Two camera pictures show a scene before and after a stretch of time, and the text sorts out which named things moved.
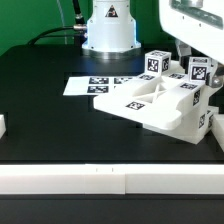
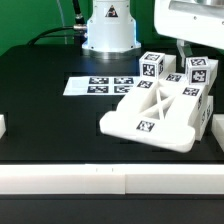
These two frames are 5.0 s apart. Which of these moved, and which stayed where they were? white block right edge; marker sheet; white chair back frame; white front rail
Moved: white chair back frame
Stayed: marker sheet; white block right edge; white front rail
